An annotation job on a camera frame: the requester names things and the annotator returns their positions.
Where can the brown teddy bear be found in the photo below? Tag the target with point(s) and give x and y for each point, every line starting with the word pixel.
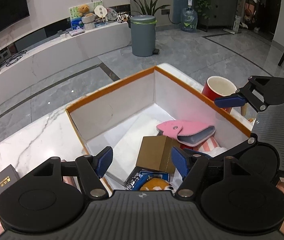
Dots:
pixel 83 10

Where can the long white box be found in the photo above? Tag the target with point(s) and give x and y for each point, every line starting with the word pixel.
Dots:
pixel 127 149

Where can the grey pedal trash bin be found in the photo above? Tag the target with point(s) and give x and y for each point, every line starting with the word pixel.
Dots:
pixel 143 35

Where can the white striped-hat plush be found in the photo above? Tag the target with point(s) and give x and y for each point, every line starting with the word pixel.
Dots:
pixel 209 147

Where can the potted plant by bin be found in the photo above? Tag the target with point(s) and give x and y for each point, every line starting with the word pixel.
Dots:
pixel 149 7

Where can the marble tv console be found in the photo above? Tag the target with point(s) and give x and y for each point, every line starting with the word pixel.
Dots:
pixel 58 54

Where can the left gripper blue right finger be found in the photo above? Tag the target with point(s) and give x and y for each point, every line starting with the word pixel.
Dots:
pixel 181 161

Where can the water jug bottle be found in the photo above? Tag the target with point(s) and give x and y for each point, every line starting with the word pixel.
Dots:
pixel 189 18

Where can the pink card holder wallet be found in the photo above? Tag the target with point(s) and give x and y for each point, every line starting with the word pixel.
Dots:
pixel 189 133

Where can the brown cardboard box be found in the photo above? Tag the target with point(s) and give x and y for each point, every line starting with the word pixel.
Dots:
pixel 155 153

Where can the red ceramic mug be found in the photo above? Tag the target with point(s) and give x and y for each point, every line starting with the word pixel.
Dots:
pixel 217 86

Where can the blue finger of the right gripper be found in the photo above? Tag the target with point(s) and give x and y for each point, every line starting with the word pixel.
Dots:
pixel 193 152
pixel 230 101

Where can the dark grey gift box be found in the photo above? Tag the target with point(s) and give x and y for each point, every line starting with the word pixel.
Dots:
pixel 8 177

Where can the orange storage box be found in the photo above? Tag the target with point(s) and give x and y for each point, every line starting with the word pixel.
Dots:
pixel 120 115

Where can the round paper fan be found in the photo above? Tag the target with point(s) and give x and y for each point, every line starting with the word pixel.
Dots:
pixel 101 12

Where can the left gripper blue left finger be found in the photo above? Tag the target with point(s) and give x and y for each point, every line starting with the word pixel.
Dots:
pixel 102 161

